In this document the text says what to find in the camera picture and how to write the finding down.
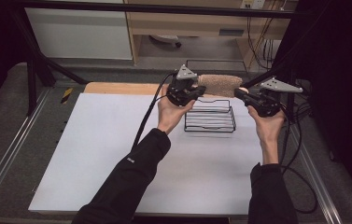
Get brown towel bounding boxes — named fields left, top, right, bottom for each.
left=196, top=74, right=244, bottom=99

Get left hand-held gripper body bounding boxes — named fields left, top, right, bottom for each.
left=165, top=63, right=204, bottom=107

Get wooden table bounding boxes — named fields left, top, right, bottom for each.
left=83, top=81, right=251, bottom=100

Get aluminium rail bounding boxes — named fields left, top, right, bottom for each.
left=288, top=123, right=344, bottom=224
left=0, top=88, right=52, bottom=213

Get office chair base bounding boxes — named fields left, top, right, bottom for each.
left=148, top=34, right=183, bottom=49

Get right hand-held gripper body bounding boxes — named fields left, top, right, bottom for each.
left=245, top=77, right=304, bottom=119

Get hanging cables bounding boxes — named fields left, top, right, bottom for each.
left=246, top=0, right=289, bottom=72

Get light wooden desk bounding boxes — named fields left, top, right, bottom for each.
left=123, top=0, right=300, bottom=65

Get white cabinet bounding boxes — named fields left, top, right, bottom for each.
left=24, top=7, right=134, bottom=61

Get black floor cables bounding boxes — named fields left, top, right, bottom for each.
left=280, top=78, right=314, bottom=131

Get yellow clamp on table edge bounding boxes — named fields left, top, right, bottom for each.
left=60, top=87, right=74, bottom=105

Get person's right hand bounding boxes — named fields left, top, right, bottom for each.
left=246, top=105, right=287, bottom=145

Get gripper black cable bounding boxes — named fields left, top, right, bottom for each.
left=276, top=102, right=318, bottom=216
left=131, top=71, right=178, bottom=152

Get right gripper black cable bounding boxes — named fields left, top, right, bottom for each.
left=276, top=102, right=318, bottom=216

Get black wire rack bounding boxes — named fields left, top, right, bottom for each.
left=183, top=59, right=249, bottom=133

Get white power outlet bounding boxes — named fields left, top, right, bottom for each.
left=240, top=0, right=267, bottom=10

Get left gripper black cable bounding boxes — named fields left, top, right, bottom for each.
left=131, top=71, right=178, bottom=152

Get white table mat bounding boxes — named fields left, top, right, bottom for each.
left=28, top=92, right=292, bottom=217

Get black horizontal frame bar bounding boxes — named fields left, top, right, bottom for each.
left=16, top=0, right=303, bottom=20

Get person's left hand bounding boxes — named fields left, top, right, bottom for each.
left=157, top=85, right=197, bottom=135

